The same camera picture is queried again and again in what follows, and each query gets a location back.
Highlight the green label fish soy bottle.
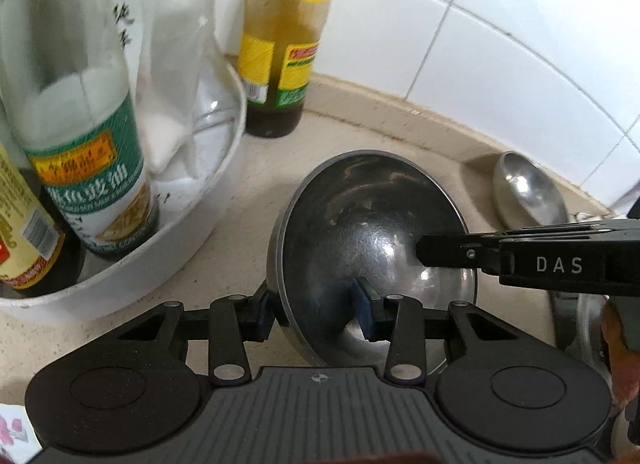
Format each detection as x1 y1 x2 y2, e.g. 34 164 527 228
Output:
1 0 157 257

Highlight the yellow cap vinegar bottle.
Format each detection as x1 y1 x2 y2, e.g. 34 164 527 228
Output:
1 149 85 297

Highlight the large white pink-flower plate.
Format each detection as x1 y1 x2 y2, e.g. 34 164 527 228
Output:
0 403 41 464

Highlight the white two-tier rotating rack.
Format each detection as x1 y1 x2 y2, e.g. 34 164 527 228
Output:
0 55 249 329

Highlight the clear plastic bag in rack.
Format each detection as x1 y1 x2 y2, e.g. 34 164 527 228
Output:
114 0 243 181

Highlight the steel bowl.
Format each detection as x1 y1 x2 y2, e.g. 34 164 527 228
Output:
266 150 477 369
549 291 610 373
492 152 570 229

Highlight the yellow green oyster sauce bottle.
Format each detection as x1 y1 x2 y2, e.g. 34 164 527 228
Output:
236 0 331 139

